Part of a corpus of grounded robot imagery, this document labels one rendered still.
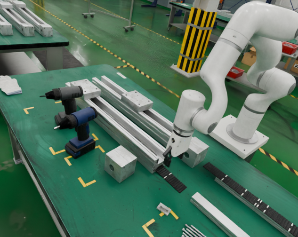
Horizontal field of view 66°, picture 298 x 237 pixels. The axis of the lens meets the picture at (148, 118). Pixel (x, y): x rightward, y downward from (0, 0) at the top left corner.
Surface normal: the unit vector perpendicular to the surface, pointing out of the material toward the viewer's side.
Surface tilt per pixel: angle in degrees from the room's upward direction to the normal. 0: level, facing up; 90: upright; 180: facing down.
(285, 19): 68
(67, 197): 0
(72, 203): 0
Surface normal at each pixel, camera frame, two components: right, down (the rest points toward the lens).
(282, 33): -0.07, 0.68
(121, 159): 0.17, -0.82
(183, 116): -0.66, 0.33
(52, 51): 0.63, 0.52
